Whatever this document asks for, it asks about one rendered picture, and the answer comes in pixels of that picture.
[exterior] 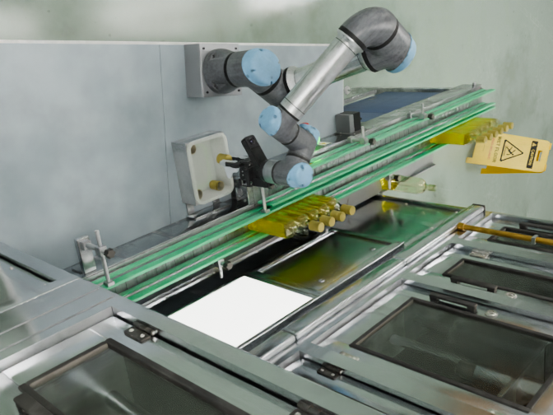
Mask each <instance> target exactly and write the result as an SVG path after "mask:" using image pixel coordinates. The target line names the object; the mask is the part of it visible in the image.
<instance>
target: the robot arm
mask: <svg viewBox="0 0 553 415"><path fill-rule="evenodd" d="M415 54H416V43H415V41H414V40H413V39H412V37H411V34H410V33H408V32H407V31H406V29H405V28H404V27H403V26H402V24H401V23H400V22H399V21H398V20H397V18H396V17H395V16H394V15H393V14H392V13H391V12H390V11H389V10H388V9H386V8H383V7H367V8H365V9H362V10H360V11H358V12H357V13H355V14H353V15H352V16H350V17H349V18H348V19H346V20H345V21H344V22H343V23H342V25H341V26H340V27H339V28H338V30H337V37H336V38H335V39H334V40H333V41H332V43H331V44H330V45H329V46H328V47H327V48H326V49H325V50H324V51H323V53H322V54H321V55H320V56H319V58H318V59H317V60H316V61H314V62H312V63H309V64H307V65H304V66H303V67H301V68H297V67H296V66H290V67H288V68H285V69H281V65H280V64H279V63H278V62H279V60H278V58H277V56H276V55H275V54H274V53H273V52H272V51H271V50H269V49H260V48H256V49H249V50H243V51H237V52H234V51H231V50H229V49H213V50H212V51H211V52H210V53H209V54H208V55H207V56H206V58H205V60H204V63H203V76H204V79H205V82H206V84H207V85H208V87H209V88H210V89H211V90H212V91H214V92H215V93H217V94H228V93H231V92H232V91H234V90H236V89H237V88H239V87H248V88H249V89H251V90H252V91H254V92H255V93H256V94H257V95H259V96H260V97H261V98H263V99H264V100H265V101H266V102H267V103H268V104H269V105H270V106H268V107H267V108H266V109H264V110H263V111H262V112H261V114H260V115H259V118H258V124H259V126H260V128H261V129H262V130H264V131H265V132H266V133H267V134H268V135H270V136H272V137H273V138H275V139H276V140H277V141H278V142H280V143H281V144H282V145H284V146H285V147H287V148H288V149H289V150H288V152H287V154H286V159H285V160H284V161H277V160H268V159H267V158H266V156H265V154H264V152H263V150H262V148H261V147H260V145H259V143H258V141H257V139H256V137H255V136H254V135H249V136H247V137H245V138H243V139H242V140H241V143H242V145H243V147H244V149H245V151H246V152H247V154H248V155H247V156H232V161H230V160H225V159H224V160H222V161H220V165H222V166H224V168H225V172H226V175H227V177H228V178H232V176H233V173H234V172H238V171H239V177H240V179H239V185H240V186H245V187H253V186H258V187H263V188H268V187H270V186H273V185H275V184H279V185H285V186H290V187H292V188H305V187H307V186H308V185H309V184H310V183H311V181H312V179H313V169H312V167H311V166H310V165H309V163H310V161H311V158H312V156H313V154H314V150H315V148H316V146H317V145H318V139H319V136H320V133H319V131H318V130H317V129H316V128H315V127H312V126H311V125H308V124H300V125H298V124H297V123H298V122H299V121H300V119H301V118H302V117H303V116H304V114H305V113H306V112H307V111H308V110H309V108H310V107H311V106H312V105H313V104H314V103H315V101H316V100H317V99H318V98H319V97H320V96H321V95H322V94H323V93H324V92H325V90H326V89H327V88H328V87H329V86H330V84H333V83H334V82H339V81H340V80H343V79H346V78H348V77H351V76H354V75H356V74H358V73H361V72H364V71H367V70H369V71H371V72H378V71H381V70H384V69H386V71H387V72H390V73H397V72H400V71H402V70H404V69H405V68H407V67H408V66H409V64H410V63H411V61H412V60H413V58H414V57H415ZM242 180H243V183H244V184H246V183H247V185H243V184H242ZM252 182H253V183H252ZM251 183H252V185H251Z"/></svg>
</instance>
